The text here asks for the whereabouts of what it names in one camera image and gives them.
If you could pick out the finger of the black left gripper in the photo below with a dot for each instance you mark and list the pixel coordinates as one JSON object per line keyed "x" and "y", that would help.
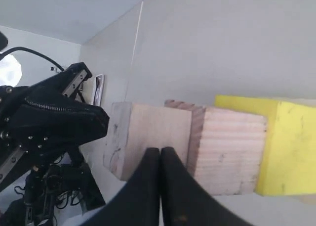
{"x": 57, "y": 119}

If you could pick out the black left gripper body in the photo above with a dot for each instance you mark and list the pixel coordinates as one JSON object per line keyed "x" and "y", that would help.
{"x": 12, "y": 100}

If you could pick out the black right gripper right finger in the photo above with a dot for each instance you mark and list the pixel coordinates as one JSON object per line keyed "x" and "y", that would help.
{"x": 184, "y": 201}

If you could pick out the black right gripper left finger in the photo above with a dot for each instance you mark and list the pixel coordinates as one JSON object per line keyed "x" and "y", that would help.
{"x": 138, "y": 202}

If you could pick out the medium wooden cube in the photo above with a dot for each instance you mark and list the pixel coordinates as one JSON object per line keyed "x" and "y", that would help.
{"x": 225, "y": 148}

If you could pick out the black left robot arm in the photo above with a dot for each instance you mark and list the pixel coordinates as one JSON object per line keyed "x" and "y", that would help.
{"x": 51, "y": 171}

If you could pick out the small wooden cube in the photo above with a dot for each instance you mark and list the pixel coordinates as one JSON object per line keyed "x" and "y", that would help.
{"x": 135, "y": 127}

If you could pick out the yellow cube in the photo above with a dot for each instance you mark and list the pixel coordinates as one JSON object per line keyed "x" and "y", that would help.
{"x": 288, "y": 165}

